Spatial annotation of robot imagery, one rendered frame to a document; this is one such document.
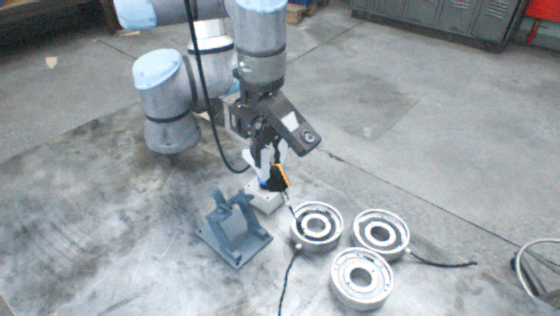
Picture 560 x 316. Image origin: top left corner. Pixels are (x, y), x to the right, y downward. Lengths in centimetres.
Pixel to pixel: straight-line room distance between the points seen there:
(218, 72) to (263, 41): 40
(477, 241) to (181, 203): 149
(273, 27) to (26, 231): 66
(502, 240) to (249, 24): 173
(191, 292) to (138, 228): 20
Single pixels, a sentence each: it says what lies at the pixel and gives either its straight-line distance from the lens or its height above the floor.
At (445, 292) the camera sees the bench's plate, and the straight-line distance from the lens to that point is 74.
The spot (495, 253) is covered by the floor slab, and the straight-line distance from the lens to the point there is 196.
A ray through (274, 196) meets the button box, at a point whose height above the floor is 84.
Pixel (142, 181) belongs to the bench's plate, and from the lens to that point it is 91.
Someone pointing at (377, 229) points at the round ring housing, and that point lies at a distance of 76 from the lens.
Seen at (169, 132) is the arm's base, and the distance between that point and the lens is 94.
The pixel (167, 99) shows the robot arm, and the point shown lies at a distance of 89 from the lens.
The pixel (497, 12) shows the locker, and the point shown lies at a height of 37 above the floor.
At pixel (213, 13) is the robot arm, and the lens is 59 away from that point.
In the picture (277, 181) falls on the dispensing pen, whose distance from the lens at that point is 66.
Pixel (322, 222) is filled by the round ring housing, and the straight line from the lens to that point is 74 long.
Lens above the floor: 139
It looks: 40 degrees down
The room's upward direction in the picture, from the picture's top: straight up
